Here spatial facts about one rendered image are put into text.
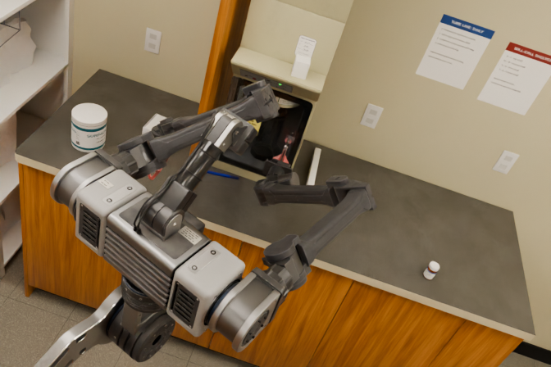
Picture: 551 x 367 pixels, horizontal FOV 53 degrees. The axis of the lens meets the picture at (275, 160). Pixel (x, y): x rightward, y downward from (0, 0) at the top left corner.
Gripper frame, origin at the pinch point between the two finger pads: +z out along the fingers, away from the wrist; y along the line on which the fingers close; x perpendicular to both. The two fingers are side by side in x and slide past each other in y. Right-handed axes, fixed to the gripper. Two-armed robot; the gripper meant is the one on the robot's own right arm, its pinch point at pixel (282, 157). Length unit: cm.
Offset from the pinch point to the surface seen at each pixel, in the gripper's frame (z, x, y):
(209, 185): -7.0, 20.4, 23.7
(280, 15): 6, -52, 16
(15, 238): -2, 106, 115
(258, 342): -23, 86, -17
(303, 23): 6, -52, 8
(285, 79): -5.5, -36.4, 7.1
